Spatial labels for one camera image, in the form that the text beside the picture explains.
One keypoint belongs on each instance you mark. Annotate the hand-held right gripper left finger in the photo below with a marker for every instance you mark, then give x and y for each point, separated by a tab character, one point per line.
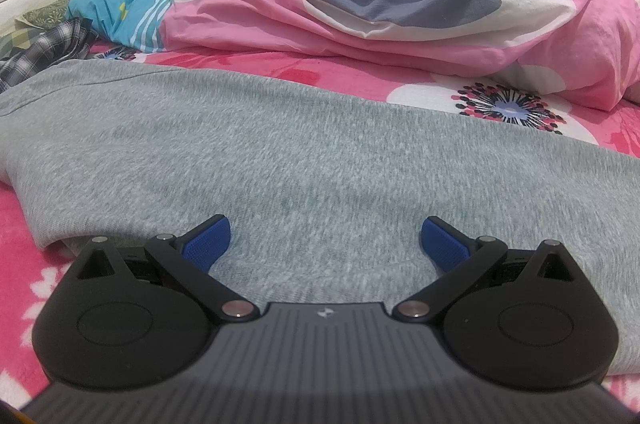
207	241

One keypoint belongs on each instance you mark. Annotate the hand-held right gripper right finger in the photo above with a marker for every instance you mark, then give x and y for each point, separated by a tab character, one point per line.
445	244

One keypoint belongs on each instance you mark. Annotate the pink floral fleece blanket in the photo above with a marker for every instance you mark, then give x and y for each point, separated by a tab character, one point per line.
25	224

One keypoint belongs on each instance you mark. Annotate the dark plaid shirt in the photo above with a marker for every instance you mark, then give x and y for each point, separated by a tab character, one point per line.
50	44

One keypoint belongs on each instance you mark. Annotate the grey floral pillow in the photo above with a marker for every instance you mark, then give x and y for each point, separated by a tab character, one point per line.
47	14

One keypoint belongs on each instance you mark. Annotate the green plaid pillow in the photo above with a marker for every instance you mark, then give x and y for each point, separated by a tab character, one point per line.
15	39

